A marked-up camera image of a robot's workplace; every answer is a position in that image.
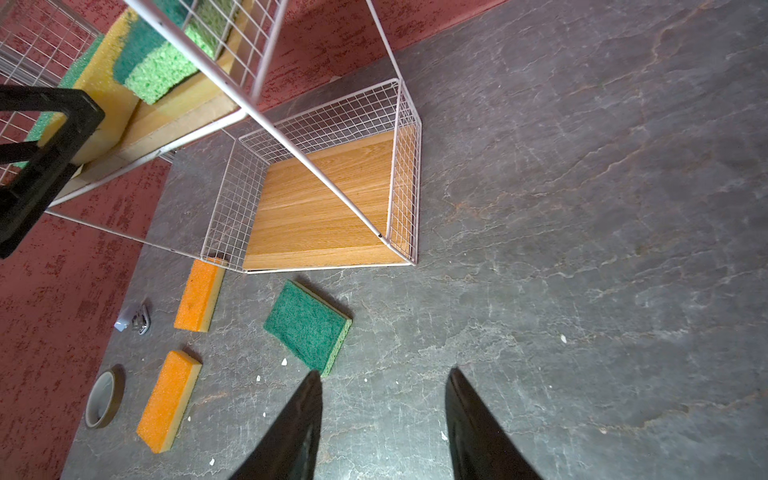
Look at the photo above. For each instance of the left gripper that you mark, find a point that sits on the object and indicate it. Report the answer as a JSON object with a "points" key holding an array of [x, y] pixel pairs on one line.
{"points": [[41, 164]]}

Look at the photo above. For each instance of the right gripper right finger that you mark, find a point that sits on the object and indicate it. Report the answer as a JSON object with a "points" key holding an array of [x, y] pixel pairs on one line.
{"points": [[479, 448]]}

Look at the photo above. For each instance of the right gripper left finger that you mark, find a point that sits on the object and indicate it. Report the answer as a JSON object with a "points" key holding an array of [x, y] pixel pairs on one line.
{"points": [[289, 448]]}

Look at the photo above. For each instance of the yellow sponge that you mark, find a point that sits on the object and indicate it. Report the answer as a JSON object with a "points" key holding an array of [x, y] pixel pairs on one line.
{"points": [[97, 80]]}

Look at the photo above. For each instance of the dark green sponge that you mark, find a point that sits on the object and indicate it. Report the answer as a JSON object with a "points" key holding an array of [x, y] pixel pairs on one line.
{"points": [[150, 66], [312, 329]]}

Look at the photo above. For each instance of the white wire shelf rack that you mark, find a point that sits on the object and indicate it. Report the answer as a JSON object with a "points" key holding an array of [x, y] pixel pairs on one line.
{"points": [[42, 41]]}

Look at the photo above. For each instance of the middle wooden shelf board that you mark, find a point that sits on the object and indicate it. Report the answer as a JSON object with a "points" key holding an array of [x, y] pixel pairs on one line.
{"points": [[196, 107]]}

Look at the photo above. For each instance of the wooden shelf board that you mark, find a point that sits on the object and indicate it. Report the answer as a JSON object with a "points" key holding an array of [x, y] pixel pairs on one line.
{"points": [[196, 107], [301, 224]]}

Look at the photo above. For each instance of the bottom wooden shelf board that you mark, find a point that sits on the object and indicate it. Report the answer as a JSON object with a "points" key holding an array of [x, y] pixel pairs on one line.
{"points": [[301, 224]]}

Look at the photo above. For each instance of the dark green sponge top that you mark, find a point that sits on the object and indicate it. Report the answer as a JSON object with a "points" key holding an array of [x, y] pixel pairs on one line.
{"points": [[312, 329]]}

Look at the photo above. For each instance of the orange sponge lower left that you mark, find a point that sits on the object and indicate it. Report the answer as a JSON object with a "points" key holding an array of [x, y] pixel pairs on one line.
{"points": [[168, 401]]}

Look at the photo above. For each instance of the orange sponge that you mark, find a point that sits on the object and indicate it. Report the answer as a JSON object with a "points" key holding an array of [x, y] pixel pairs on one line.
{"points": [[168, 401], [200, 295]]}

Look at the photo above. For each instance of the orange sponge upper left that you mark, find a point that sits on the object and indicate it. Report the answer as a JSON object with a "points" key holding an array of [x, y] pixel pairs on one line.
{"points": [[200, 295]]}

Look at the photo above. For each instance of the small white stapler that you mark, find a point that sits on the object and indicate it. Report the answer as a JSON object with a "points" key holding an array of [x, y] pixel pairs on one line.
{"points": [[136, 320]]}

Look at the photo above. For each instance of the black tape roll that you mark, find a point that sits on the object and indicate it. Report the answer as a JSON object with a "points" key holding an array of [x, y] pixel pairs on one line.
{"points": [[105, 398]]}

